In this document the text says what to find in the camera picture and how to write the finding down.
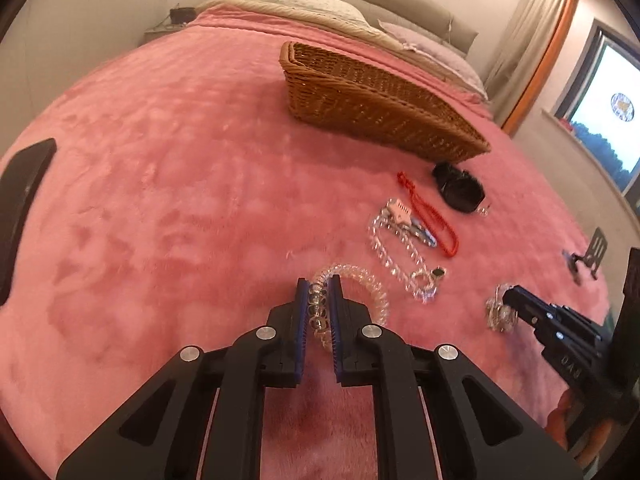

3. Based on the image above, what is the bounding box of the right hand orange glove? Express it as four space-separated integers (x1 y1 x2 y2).
544 389 622 468

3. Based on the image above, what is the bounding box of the clear crystal hair clip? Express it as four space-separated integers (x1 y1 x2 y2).
485 283 518 333

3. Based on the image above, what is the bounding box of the window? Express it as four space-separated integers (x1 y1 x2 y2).
553 20 639 194

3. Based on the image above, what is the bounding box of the clear spiral bead bracelet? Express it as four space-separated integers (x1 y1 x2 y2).
308 262 391 356

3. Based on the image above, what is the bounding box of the beige curtain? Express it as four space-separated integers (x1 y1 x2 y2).
484 0 579 136

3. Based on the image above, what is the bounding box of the pink pillow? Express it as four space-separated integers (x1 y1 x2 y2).
378 21 488 101

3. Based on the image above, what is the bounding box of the red cord bracelet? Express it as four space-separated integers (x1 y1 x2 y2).
396 170 460 259

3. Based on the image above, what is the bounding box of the black bracelet band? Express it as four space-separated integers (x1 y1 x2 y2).
432 162 486 214

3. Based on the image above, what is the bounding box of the black camera box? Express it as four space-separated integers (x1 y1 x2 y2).
608 248 640 394

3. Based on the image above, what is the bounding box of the pink bed blanket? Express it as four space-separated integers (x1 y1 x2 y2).
1 6 608 474

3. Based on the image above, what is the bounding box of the bedside table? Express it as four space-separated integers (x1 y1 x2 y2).
141 6 196 44

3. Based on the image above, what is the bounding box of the clear crystal bead necklace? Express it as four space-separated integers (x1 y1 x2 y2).
368 198 449 305

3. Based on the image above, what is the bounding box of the black smartphone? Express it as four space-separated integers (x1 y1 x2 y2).
0 138 58 304

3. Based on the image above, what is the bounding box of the white pillow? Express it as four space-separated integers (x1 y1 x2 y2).
195 0 404 52

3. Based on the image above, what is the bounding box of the brown wicker basket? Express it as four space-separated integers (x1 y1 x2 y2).
280 41 491 164

